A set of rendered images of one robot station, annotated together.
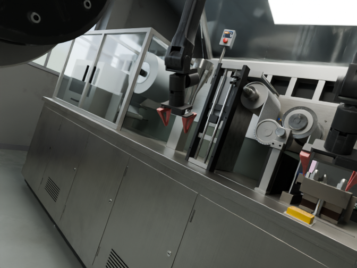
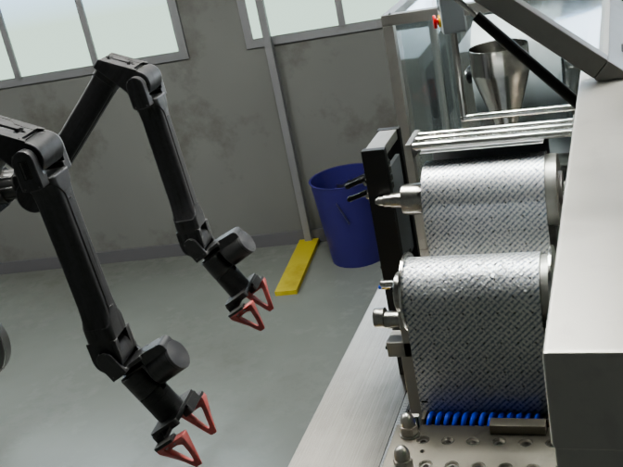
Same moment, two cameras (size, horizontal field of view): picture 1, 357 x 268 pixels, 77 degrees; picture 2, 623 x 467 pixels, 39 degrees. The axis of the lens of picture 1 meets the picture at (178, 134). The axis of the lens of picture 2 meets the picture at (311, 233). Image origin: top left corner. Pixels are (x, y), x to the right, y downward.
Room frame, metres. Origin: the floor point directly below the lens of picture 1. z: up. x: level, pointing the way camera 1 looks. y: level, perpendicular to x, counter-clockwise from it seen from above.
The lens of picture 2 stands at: (0.40, -1.82, 1.97)
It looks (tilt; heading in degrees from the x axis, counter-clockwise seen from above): 21 degrees down; 72
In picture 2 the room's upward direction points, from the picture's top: 12 degrees counter-clockwise
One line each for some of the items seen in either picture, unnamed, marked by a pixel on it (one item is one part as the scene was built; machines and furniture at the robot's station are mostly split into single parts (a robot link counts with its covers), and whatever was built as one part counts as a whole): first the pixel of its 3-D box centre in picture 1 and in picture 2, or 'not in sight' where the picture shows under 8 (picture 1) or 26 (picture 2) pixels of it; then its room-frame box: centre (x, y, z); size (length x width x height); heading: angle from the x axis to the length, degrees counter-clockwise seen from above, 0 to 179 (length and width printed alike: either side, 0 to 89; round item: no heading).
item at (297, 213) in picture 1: (300, 215); not in sight; (0.73, -0.46, 0.91); 0.07 x 0.07 x 0.02; 50
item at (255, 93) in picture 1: (251, 93); (417, 198); (1.15, -0.28, 1.33); 0.06 x 0.06 x 0.06; 50
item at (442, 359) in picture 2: (307, 158); (479, 373); (1.06, -0.61, 1.11); 0.23 x 0.01 x 0.18; 140
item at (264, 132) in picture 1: (274, 135); not in sight; (1.18, -0.48, 1.17); 0.26 x 0.12 x 0.12; 140
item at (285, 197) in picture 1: (293, 197); not in sight; (1.07, -0.62, 0.92); 0.28 x 0.04 x 0.04; 140
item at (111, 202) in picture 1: (127, 198); not in sight; (1.65, 0.20, 0.43); 2.52 x 0.64 x 0.86; 50
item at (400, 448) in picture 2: (342, 184); (401, 457); (0.87, -0.66, 1.05); 0.04 x 0.04 x 0.04
